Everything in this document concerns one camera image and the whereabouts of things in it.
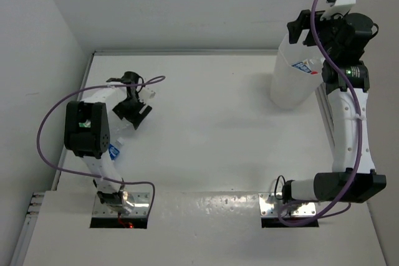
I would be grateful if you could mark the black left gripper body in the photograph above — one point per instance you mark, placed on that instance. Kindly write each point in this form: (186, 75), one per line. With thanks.
(134, 106)

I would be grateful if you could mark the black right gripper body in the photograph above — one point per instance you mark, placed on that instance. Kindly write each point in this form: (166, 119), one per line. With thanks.
(324, 29)

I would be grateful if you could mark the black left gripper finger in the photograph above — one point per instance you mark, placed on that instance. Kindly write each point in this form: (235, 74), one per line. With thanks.
(120, 110)
(141, 113)

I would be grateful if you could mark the blue white label clear bottle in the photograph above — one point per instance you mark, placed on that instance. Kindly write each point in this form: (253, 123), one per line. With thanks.
(309, 65)

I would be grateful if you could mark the clear unlabelled plastic bottle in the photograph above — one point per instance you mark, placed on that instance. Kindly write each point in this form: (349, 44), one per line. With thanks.
(120, 128)

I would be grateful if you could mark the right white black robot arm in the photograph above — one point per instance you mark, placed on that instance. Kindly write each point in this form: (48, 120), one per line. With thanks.
(344, 37)

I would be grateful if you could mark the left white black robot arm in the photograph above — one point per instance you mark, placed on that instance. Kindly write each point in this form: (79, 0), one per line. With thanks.
(92, 122)

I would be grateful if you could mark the white translucent plastic bin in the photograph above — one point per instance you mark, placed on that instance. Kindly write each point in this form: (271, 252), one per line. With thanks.
(291, 87)

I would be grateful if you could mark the blue label small bottle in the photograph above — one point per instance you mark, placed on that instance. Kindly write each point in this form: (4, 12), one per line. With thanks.
(115, 147)

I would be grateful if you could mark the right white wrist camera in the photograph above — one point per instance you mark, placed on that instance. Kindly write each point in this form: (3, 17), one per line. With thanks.
(337, 8)

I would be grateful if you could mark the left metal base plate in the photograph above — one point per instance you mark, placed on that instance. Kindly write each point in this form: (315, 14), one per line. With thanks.
(140, 207)

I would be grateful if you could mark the metal base plate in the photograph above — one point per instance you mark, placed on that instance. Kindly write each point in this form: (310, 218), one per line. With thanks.
(270, 203)
(140, 207)

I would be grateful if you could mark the aluminium frame rail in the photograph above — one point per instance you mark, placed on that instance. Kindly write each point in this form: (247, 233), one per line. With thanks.
(32, 213)

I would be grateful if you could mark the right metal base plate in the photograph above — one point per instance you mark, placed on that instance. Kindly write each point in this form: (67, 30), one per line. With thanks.
(270, 203)

